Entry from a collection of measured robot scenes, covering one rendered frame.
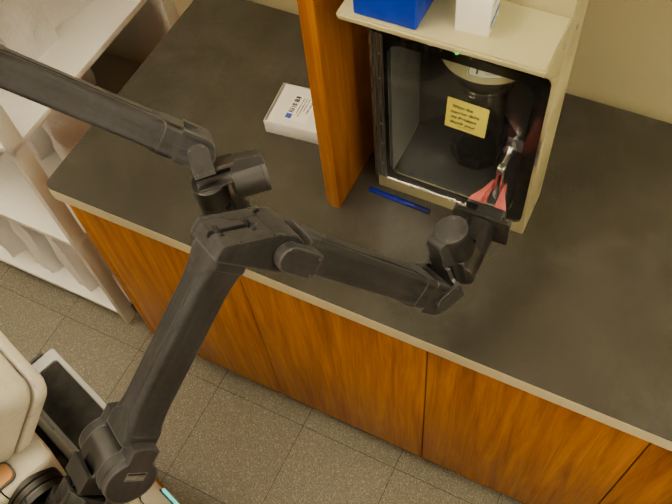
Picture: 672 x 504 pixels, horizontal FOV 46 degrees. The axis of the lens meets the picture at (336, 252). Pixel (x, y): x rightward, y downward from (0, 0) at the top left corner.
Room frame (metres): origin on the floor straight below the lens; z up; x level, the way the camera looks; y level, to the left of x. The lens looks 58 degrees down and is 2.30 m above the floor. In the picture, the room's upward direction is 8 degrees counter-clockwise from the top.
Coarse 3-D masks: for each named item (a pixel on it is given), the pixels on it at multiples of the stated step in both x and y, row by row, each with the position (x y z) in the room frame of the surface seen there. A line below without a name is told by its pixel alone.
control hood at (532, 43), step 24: (360, 24) 0.88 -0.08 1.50; (384, 24) 0.86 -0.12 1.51; (432, 24) 0.84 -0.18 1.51; (504, 24) 0.82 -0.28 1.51; (528, 24) 0.81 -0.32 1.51; (552, 24) 0.81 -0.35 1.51; (456, 48) 0.79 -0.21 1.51; (480, 48) 0.78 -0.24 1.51; (504, 48) 0.78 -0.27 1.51; (528, 48) 0.77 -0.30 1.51; (552, 48) 0.76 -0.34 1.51; (528, 72) 0.74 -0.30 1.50; (552, 72) 0.75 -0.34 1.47
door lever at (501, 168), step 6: (504, 150) 0.84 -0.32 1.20; (510, 150) 0.83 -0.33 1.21; (504, 156) 0.82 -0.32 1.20; (510, 156) 0.82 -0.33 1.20; (504, 162) 0.81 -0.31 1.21; (498, 168) 0.80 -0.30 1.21; (504, 168) 0.79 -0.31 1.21; (498, 174) 0.79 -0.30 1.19; (504, 174) 0.79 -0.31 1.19; (498, 180) 0.79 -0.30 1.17; (498, 186) 0.79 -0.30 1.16; (492, 192) 0.80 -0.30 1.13; (498, 192) 0.79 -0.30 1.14
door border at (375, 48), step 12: (372, 36) 0.98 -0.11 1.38; (372, 48) 0.98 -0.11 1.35; (372, 72) 0.98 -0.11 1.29; (372, 96) 0.98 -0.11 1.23; (372, 108) 0.98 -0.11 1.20; (384, 108) 0.97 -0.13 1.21; (384, 120) 0.97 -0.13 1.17; (384, 132) 0.97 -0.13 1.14; (384, 144) 0.97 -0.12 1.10; (384, 156) 0.97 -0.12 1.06; (384, 168) 0.97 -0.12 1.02
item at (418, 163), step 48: (384, 48) 0.97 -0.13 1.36; (432, 48) 0.92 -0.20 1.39; (384, 96) 0.97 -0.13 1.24; (432, 96) 0.92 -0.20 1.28; (480, 96) 0.87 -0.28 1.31; (528, 96) 0.83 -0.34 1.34; (432, 144) 0.91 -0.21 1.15; (480, 144) 0.86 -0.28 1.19; (528, 144) 0.82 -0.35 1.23; (432, 192) 0.91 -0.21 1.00
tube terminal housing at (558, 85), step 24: (504, 0) 0.87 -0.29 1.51; (528, 0) 0.85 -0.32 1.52; (552, 0) 0.83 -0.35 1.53; (576, 0) 0.82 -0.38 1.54; (576, 24) 0.85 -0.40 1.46; (576, 48) 0.91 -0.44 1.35; (552, 96) 0.82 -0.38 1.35; (552, 120) 0.85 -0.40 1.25; (408, 192) 0.95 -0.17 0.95; (528, 192) 0.82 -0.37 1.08; (528, 216) 0.84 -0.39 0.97
